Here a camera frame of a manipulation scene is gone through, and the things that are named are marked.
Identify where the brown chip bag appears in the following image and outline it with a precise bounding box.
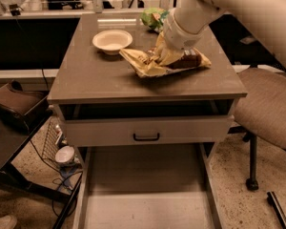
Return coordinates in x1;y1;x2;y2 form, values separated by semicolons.
119;48;212;78

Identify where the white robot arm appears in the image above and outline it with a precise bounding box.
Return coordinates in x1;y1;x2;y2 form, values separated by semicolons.
156;0;286;68

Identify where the green chip bag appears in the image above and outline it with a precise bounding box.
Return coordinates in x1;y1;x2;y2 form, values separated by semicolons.
141;8;169;32

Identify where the grey drawer cabinet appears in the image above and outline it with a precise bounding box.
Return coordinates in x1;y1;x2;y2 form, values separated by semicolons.
47;11;248;229

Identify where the open middle drawer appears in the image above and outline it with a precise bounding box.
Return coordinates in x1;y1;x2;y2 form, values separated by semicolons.
72;144;225;229

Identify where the brown bag on side table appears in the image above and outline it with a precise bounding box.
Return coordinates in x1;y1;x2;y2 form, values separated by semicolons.
0;80;49;132

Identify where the white paper bowl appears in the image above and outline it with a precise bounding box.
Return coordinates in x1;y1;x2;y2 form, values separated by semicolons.
92;30;133;55

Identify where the beige office chair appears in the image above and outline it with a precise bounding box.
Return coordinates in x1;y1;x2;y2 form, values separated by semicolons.
235;68;286;191

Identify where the white cup on floor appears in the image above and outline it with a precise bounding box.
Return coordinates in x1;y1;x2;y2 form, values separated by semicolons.
54;146;75;166

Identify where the black bar on floor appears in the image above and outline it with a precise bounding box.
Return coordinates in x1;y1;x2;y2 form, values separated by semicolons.
267;191;286;229

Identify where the black side table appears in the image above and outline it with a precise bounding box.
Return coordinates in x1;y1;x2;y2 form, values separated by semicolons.
0;110;82;229

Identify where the white shoe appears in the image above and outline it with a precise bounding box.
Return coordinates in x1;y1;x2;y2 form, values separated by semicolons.
0;215;17;229

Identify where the top drawer with black handle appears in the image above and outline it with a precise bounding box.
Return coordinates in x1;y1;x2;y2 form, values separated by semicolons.
61;115;234;147

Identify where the wire basket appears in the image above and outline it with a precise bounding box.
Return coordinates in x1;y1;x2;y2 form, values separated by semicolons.
41;117;65;168

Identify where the black cable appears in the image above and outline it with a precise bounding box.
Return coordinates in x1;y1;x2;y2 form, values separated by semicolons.
9;4;51;93

